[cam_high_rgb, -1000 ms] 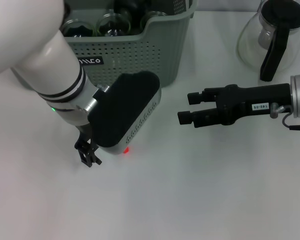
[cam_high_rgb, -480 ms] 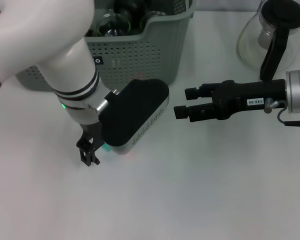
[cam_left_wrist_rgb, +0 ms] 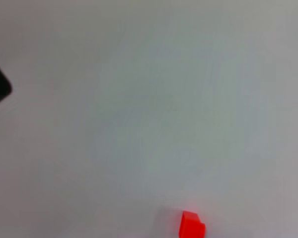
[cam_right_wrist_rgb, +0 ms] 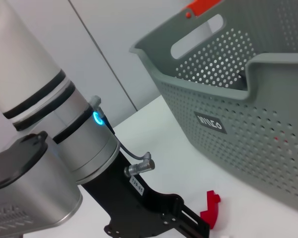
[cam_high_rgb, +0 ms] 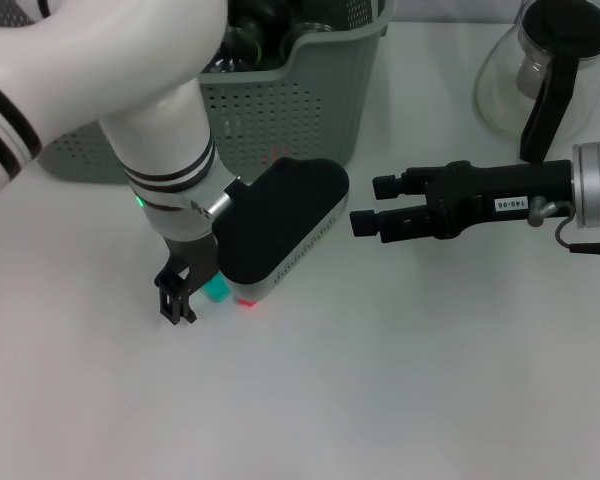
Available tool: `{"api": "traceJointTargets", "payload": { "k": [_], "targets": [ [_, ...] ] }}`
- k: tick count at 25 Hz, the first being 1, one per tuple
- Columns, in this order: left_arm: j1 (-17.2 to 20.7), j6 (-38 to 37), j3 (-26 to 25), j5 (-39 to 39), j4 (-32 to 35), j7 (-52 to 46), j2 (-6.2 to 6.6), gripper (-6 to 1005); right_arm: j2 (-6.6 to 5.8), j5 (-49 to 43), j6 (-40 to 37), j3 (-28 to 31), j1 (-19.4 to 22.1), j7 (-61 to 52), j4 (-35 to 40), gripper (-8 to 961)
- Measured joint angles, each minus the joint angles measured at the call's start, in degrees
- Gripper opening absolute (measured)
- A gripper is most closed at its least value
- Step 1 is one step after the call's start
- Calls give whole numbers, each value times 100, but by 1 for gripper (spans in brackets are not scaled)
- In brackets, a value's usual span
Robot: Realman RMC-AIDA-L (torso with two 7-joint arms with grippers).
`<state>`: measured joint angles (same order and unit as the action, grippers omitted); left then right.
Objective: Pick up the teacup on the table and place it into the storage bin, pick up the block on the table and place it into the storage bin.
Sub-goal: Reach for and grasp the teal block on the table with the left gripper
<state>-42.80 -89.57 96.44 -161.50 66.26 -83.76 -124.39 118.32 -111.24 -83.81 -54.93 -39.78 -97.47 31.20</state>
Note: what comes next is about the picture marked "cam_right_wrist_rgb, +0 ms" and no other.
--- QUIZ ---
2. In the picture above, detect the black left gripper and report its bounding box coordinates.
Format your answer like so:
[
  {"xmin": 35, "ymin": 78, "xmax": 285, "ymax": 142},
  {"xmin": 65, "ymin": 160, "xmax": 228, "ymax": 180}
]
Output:
[{"xmin": 80, "ymin": 151, "xmax": 212, "ymax": 238}]

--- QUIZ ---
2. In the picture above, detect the dark red curved block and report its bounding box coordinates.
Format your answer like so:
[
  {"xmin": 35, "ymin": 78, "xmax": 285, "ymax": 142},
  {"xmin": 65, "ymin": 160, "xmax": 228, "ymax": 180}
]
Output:
[{"xmin": 200, "ymin": 190, "xmax": 221, "ymax": 230}]

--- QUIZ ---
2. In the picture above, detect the grey-green perforated storage bin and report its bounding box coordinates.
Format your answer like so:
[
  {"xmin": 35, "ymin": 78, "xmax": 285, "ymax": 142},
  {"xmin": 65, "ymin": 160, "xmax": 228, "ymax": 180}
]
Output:
[{"xmin": 129, "ymin": 0, "xmax": 298, "ymax": 216}]

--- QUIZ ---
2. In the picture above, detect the silver plug on left gripper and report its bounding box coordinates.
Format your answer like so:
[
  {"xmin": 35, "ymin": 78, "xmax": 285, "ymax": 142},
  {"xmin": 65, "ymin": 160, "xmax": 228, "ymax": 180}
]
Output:
[{"xmin": 123, "ymin": 151, "xmax": 156, "ymax": 179}]

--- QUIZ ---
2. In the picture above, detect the orange red background object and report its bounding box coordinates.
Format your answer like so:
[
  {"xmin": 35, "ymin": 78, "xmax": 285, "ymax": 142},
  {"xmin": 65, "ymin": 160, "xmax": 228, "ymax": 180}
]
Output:
[{"xmin": 180, "ymin": 0, "xmax": 223, "ymax": 18}]

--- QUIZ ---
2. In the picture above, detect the left wrist camera housing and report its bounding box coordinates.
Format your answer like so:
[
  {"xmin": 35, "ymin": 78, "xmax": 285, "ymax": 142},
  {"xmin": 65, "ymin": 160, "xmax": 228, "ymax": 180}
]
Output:
[{"xmin": 0, "ymin": 130, "xmax": 83, "ymax": 235}]

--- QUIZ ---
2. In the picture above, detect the left wrist cable with connector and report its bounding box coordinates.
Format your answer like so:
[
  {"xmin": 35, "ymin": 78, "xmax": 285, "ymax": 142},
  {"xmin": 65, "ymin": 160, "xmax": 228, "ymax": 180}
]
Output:
[{"xmin": 88, "ymin": 95, "xmax": 149, "ymax": 159}]

